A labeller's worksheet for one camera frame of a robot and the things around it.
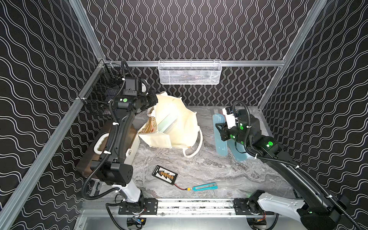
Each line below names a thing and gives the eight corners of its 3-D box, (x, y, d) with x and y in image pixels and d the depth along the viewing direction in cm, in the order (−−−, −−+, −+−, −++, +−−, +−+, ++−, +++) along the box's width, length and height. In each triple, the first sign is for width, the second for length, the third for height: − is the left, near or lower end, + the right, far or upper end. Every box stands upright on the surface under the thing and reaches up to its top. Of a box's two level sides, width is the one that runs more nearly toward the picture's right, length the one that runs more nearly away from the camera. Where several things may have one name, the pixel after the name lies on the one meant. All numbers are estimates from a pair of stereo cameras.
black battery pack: (152, 175, 87) (152, 173, 85) (157, 166, 91) (157, 164, 89) (173, 185, 84) (173, 183, 82) (178, 175, 87) (178, 173, 85)
